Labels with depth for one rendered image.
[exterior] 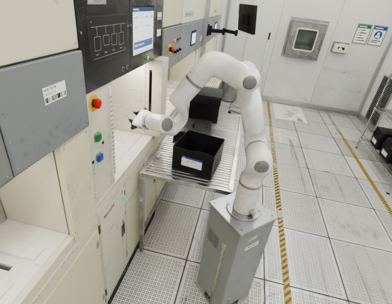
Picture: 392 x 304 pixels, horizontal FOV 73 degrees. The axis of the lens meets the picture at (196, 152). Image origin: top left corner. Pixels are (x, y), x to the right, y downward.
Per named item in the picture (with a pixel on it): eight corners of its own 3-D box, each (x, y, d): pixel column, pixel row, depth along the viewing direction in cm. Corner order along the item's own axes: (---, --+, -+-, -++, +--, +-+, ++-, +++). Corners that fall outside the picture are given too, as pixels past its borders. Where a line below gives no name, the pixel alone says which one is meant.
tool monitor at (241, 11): (252, 44, 278) (260, 5, 260) (204, 37, 285) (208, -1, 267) (253, 40, 312) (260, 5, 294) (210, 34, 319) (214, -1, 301)
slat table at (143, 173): (214, 271, 198) (232, 192, 159) (139, 251, 205) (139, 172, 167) (230, 175, 309) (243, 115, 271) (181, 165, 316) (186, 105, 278)
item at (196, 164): (170, 168, 174) (172, 146, 165) (186, 150, 197) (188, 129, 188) (210, 180, 167) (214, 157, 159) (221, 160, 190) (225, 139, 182)
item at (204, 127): (209, 147, 205) (211, 132, 198) (172, 142, 205) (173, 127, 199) (210, 131, 230) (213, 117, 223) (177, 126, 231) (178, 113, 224)
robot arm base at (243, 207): (267, 214, 146) (275, 188, 136) (242, 226, 136) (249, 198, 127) (244, 194, 159) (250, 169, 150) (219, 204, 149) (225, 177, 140)
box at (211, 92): (217, 123, 245) (221, 98, 233) (187, 119, 247) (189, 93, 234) (219, 113, 270) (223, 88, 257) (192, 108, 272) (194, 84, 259)
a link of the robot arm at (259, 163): (260, 177, 143) (271, 139, 131) (265, 199, 127) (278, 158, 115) (237, 174, 143) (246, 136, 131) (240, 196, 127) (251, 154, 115)
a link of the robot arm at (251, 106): (248, 171, 129) (245, 154, 143) (273, 167, 127) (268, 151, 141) (230, 69, 105) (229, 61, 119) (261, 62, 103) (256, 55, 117)
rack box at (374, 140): (367, 140, 397) (375, 125, 384) (387, 144, 393) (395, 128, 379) (374, 149, 371) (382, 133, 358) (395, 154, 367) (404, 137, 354)
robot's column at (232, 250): (249, 297, 183) (278, 217, 145) (218, 318, 169) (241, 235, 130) (224, 265, 203) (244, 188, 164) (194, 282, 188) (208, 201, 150)
